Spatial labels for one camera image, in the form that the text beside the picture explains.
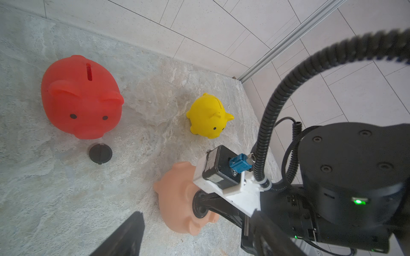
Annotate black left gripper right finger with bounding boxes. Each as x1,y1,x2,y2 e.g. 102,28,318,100
249,210,305,256

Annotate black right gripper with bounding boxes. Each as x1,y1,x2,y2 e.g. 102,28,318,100
193,185,389,256

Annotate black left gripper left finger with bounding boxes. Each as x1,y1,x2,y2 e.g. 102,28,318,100
90,211,145,256

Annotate pink piggy bank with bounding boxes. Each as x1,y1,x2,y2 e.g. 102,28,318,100
153,162,220,236

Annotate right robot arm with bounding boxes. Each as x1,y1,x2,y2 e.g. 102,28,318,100
189,122,410,256

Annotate yellow piggy bank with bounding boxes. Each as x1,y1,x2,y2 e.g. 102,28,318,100
186,93,234,139

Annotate red piggy bank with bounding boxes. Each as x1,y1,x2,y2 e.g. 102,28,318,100
41,55,124,140

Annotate black plug near red pig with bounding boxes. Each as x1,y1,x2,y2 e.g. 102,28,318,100
88,144,113,165

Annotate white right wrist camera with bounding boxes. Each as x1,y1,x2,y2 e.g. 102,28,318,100
193,145,263,217

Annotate black corrugated cable right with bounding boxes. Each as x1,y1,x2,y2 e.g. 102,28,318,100
252,28,410,183

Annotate aluminium corner post right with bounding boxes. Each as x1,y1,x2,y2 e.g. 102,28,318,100
238,0,346,83

